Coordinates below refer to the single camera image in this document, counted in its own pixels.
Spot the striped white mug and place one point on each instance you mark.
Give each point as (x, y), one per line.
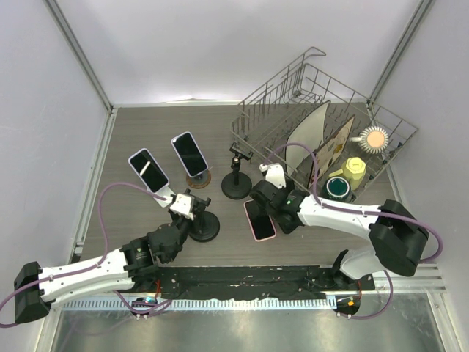
(372, 140)

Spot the plain white square plate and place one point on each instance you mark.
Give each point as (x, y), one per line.
(310, 133)

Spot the yellow mug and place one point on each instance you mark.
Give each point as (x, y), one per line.
(353, 170)

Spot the white phone stand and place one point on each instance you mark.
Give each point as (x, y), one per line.
(164, 196)

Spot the phone with lilac case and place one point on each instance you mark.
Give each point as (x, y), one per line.
(148, 170)

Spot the phone with pink case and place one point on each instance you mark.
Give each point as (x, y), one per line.
(261, 224)

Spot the wooden round phone stand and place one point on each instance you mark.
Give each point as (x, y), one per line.
(199, 181)

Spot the grey wire dish rack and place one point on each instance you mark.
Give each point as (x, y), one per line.
(269, 114)

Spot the black round-base phone stand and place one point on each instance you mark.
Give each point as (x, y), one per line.
(237, 185)

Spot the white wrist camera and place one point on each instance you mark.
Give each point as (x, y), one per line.
(274, 174)
(183, 206)

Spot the black clamp phone stand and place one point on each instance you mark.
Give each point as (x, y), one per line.
(205, 225)

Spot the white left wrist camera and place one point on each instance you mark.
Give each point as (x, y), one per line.
(183, 206)

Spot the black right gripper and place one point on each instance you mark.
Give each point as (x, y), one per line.
(290, 186)

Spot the floral square plate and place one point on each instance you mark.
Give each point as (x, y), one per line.
(329, 151)

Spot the teal green mug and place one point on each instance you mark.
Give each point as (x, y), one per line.
(337, 189)

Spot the white slotted cable duct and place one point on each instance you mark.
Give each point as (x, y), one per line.
(113, 303)

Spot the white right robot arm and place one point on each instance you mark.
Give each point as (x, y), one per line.
(396, 239)

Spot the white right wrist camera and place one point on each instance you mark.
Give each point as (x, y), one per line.
(274, 174)

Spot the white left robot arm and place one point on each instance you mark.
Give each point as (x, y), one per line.
(39, 289)

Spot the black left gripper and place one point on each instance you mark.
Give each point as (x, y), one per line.
(173, 215)

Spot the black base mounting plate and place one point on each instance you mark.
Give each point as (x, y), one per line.
(243, 283)

